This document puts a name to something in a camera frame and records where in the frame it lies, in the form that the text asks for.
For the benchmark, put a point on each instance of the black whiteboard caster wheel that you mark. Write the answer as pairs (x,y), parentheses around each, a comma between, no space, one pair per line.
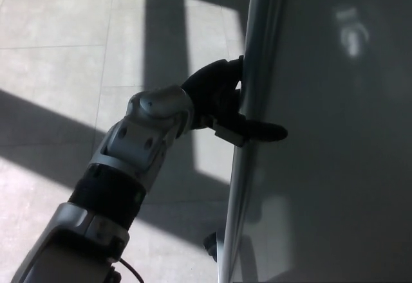
(210,245)

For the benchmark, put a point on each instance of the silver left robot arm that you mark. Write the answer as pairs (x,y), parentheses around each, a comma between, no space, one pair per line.
(141,138)

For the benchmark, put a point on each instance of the white whiteboard with silver frame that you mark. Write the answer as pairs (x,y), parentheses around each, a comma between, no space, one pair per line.
(322,173)

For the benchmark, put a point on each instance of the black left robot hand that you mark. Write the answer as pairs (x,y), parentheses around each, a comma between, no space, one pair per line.
(212,93)

